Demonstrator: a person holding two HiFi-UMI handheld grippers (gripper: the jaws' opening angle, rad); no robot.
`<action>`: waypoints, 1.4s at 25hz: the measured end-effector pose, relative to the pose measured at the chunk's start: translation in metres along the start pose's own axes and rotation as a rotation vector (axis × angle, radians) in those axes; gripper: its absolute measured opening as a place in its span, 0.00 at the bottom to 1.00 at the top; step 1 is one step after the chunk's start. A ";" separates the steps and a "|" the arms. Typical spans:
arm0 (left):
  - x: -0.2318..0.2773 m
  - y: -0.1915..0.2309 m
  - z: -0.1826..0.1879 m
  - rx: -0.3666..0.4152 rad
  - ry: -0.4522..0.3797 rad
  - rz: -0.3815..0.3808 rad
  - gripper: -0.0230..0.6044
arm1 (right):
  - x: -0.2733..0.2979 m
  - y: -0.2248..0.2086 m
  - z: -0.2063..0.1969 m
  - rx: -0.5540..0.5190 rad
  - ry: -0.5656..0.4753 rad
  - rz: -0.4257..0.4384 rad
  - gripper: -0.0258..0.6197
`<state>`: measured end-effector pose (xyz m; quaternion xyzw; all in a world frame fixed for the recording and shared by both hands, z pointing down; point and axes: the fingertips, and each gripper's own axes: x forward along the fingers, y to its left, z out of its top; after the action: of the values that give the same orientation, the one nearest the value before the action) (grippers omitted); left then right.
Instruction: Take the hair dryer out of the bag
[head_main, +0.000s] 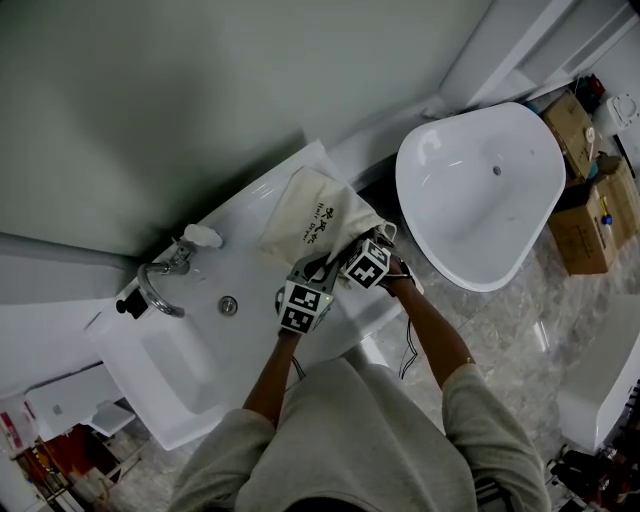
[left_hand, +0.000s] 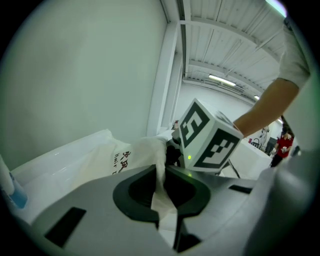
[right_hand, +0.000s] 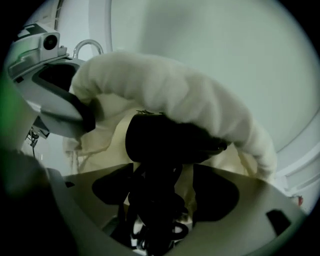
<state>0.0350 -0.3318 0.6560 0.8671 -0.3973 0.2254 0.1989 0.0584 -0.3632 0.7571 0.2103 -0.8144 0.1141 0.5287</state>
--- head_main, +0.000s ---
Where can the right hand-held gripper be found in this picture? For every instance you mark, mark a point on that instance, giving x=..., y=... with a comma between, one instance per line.
x=367, y=265

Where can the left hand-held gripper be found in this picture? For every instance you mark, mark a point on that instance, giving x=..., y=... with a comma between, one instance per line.
x=302, y=305

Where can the person's left forearm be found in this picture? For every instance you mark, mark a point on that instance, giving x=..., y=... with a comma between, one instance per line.
x=275, y=380

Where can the person's right forearm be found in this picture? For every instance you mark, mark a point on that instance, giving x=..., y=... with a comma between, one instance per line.
x=435, y=335

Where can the red and black bag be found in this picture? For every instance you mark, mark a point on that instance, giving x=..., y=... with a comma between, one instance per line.
x=592, y=85

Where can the white pump bottle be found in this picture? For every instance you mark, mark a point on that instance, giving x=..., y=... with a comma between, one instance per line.
x=202, y=236

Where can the white freestanding bathtub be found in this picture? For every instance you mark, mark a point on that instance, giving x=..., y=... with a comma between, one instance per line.
x=475, y=200

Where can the chrome faucet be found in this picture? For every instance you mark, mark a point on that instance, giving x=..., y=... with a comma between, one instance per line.
x=150, y=295

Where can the white vanity cabinet with sink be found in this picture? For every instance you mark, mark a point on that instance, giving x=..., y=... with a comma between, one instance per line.
x=165, y=360

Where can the person's beige clothing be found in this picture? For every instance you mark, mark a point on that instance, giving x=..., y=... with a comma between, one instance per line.
x=360, y=450

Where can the small black box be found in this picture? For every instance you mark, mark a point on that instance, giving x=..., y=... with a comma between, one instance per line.
x=132, y=304

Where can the large cardboard box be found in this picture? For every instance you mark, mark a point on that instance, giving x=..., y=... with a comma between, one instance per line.
x=580, y=235

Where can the cardboard box with white brush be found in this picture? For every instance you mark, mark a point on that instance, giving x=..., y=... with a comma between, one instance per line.
x=567, y=130

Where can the blue and yellow tool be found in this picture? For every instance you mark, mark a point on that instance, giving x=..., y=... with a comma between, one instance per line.
x=606, y=219

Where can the teal bottle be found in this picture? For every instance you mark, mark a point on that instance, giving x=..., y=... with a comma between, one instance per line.
x=595, y=171

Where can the white bath brush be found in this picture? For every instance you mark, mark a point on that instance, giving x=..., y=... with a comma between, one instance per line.
x=591, y=135

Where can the white rectangular bathtub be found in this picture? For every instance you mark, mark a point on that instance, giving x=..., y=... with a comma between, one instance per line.
x=595, y=390

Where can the flat cardboard box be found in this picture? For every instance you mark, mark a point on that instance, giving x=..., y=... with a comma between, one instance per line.
x=625, y=200

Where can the white open box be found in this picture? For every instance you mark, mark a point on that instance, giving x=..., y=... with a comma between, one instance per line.
x=65, y=405

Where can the white toilet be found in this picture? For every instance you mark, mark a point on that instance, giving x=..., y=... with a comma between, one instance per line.
x=625, y=112

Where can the red and white package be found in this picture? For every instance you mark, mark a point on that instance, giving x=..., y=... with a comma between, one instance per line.
x=11, y=430

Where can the arched wall mirror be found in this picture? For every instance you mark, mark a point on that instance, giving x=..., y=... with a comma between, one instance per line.
x=200, y=100

